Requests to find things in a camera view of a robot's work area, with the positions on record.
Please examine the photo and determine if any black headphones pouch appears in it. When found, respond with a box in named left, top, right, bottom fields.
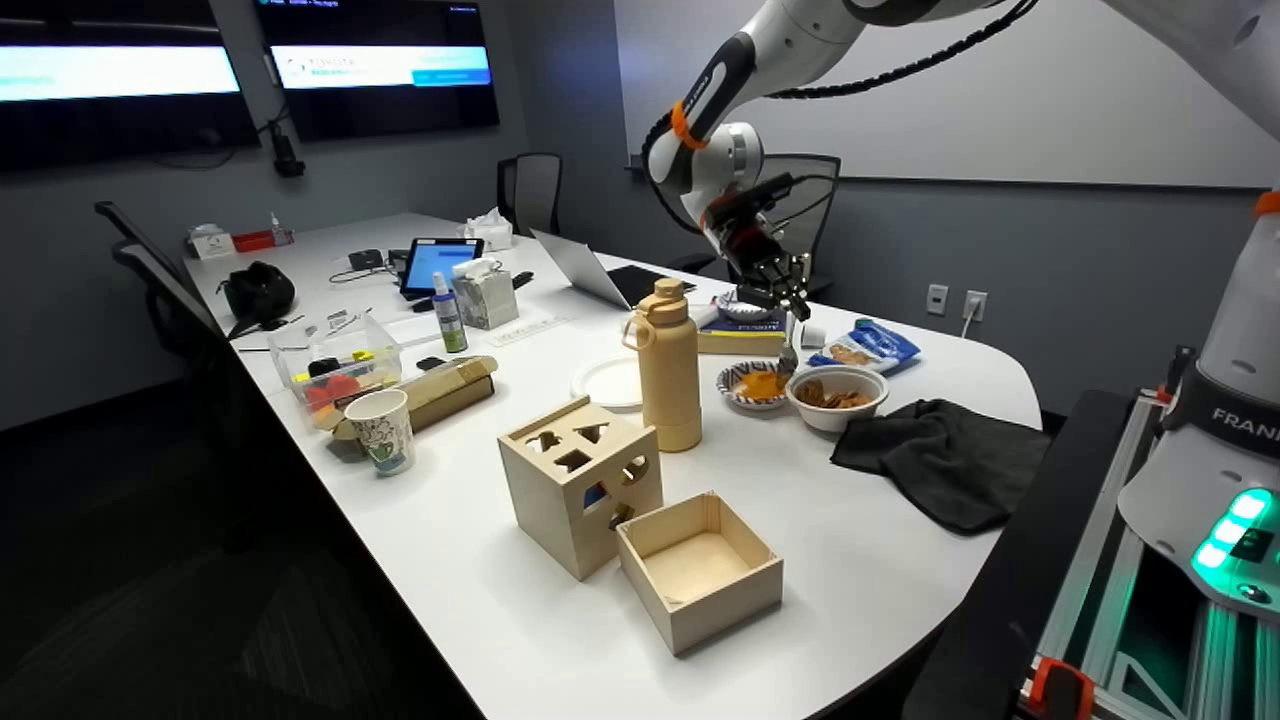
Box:
left=224, top=260, right=298, bottom=331

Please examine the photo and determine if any blue and yellow book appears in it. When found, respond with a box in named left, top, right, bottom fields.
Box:
left=695, top=317, right=789, bottom=355

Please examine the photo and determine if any blue snack bag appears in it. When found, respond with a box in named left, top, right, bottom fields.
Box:
left=811, top=320, right=919, bottom=374

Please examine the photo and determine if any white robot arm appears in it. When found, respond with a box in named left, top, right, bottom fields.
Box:
left=633, top=0, right=1280, bottom=306

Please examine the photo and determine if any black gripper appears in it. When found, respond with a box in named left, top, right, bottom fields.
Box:
left=704, top=174, right=811, bottom=323

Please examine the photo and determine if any white crumpled cloth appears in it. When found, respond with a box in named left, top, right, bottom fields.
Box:
left=466, top=206, right=517, bottom=251

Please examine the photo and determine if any open laptop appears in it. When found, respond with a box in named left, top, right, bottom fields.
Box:
left=535, top=231, right=659, bottom=306

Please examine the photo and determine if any dark office chair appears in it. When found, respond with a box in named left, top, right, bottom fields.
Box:
left=496, top=150, right=563, bottom=235

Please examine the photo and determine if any patterned dish on book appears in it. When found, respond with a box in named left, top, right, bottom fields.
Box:
left=713, top=291, right=777, bottom=323

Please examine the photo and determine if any wooden shape sorter cube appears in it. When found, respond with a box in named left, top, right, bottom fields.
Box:
left=501, top=400, right=664, bottom=578

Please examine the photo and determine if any black and white bowl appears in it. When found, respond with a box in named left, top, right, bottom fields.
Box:
left=717, top=359, right=789, bottom=412

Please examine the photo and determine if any open wooden box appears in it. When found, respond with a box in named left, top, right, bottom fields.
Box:
left=616, top=491, right=785, bottom=655

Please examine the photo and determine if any blue screen tablet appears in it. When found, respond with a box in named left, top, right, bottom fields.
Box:
left=401, top=235, right=485, bottom=301

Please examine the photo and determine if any tan water bottle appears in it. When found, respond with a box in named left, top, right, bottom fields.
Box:
left=629, top=280, right=704, bottom=450

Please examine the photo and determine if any green spray bottle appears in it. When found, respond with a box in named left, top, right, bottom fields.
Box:
left=432, top=271, right=468, bottom=353

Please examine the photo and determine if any wooden block box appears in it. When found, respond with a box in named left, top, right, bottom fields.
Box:
left=405, top=355, right=496, bottom=426

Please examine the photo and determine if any grey office chair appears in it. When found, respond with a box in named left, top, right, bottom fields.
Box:
left=673, top=150, right=845, bottom=305

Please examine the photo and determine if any white bowl with snacks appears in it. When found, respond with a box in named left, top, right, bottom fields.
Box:
left=785, top=365, right=889, bottom=436

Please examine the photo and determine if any black cloth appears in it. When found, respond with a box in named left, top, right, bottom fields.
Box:
left=832, top=400, right=1047, bottom=534

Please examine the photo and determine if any white tissue box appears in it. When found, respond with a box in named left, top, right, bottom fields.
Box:
left=455, top=260, right=520, bottom=328

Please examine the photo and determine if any paper cup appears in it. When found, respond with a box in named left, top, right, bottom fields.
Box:
left=344, top=387, right=412, bottom=474

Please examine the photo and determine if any clear plastic container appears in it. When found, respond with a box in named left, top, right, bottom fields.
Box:
left=268, top=317, right=401, bottom=426

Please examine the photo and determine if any wall monitor screen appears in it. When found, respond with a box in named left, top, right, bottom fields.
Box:
left=255, top=0, right=501, bottom=139

